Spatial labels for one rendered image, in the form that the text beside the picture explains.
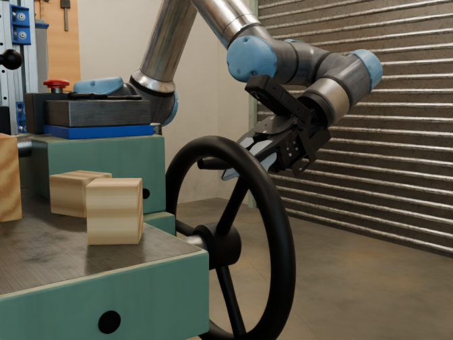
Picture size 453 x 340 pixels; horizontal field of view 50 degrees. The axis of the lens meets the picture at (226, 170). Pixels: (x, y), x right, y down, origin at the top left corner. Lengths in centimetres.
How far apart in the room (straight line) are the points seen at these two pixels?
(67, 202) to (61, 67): 360
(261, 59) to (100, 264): 53
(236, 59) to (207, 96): 395
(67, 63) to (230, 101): 154
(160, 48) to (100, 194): 86
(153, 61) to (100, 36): 302
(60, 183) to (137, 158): 13
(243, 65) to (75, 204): 43
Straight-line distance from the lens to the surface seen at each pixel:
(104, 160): 54
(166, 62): 119
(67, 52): 406
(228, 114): 470
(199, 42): 472
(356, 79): 85
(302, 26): 402
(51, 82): 61
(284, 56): 83
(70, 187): 45
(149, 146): 56
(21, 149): 57
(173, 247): 34
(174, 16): 116
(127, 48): 431
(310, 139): 80
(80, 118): 54
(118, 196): 35
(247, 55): 79
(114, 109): 55
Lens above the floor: 100
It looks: 9 degrees down
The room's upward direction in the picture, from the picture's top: straight up
